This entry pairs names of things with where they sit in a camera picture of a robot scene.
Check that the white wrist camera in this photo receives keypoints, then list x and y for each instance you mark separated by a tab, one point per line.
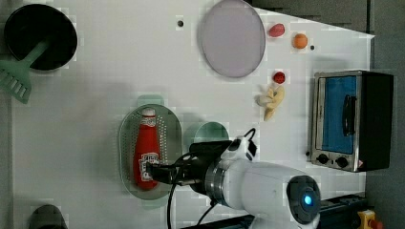
241	148

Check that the lilac round plate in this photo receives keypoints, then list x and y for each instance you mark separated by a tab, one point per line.
233	38

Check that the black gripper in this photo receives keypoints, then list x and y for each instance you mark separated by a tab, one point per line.
202	168

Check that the pink toy fruit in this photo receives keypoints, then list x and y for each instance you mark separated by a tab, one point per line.
277	30

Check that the black bowl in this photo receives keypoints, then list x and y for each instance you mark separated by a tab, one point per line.
47	217

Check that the yellow emergency stop box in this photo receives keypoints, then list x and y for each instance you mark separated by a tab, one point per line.
369	221

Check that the green slotted spatula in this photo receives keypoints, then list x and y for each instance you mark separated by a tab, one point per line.
15	75

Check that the silver black toaster oven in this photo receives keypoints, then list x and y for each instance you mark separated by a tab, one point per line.
352	114

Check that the orange toy fruit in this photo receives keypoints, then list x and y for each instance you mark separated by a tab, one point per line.
300	41

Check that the green mug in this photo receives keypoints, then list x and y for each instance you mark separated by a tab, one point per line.
205	132

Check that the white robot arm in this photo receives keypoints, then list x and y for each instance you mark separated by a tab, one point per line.
277	196

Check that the green oval strainer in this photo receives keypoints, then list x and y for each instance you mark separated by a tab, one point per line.
169	142

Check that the red felt ketchup bottle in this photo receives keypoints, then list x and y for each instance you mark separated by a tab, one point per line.
147	150

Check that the yellow felt banana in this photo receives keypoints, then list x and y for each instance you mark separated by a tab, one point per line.
271	100

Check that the black frying pan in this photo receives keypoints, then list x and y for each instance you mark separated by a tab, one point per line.
33	23

